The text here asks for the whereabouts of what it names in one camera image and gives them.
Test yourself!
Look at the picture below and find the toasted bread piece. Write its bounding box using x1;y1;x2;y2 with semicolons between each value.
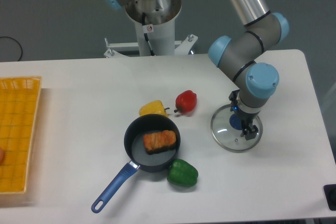
142;130;176;154

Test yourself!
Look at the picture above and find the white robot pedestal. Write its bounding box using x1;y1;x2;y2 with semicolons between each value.
104;0;198;58

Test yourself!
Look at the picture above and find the yellow plastic basket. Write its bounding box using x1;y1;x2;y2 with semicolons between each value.
1;76;42;195

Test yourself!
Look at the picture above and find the dark blue saucepan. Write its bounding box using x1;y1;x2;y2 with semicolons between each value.
91;114;181;214

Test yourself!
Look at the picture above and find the black cable on floor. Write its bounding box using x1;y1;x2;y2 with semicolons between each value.
0;36;24;62

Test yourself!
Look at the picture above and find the green bell pepper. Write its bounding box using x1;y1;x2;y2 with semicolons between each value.
167;159;198;187

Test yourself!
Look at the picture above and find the glass pot lid blue knob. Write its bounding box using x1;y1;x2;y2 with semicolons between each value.
211;104;263;153

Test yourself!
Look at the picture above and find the yellow bell pepper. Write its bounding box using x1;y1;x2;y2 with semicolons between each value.
139;100;169;117

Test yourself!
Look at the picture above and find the red bell pepper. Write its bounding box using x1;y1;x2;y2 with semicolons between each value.
174;90;197;114

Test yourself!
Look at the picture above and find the black device at table edge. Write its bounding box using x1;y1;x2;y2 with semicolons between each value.
323;184;336;211

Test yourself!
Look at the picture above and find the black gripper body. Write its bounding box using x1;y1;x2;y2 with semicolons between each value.
229;90;258;130

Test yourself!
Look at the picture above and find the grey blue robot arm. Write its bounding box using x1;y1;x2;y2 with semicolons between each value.
106;0;289;140

